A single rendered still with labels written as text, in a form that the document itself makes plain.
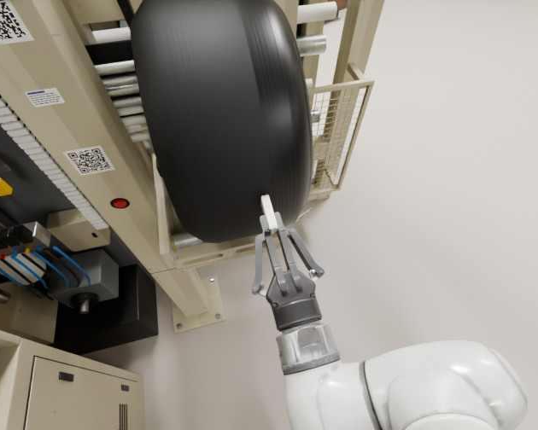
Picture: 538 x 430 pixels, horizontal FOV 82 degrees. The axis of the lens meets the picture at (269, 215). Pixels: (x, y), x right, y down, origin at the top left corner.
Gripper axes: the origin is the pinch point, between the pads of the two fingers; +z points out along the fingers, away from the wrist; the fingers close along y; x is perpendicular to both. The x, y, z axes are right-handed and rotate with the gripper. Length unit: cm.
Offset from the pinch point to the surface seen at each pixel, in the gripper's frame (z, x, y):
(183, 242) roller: 12.6, 34.3, 21.5
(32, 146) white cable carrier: 25.6, -0.3, 42.2
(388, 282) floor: -2, 124, -76
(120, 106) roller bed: 61, 26, 33
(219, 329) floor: -4, 124, 24
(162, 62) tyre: 22.7, -16.9, 12.5
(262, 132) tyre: 11.0, -9.9, -1.3
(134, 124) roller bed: 62, 35, 32
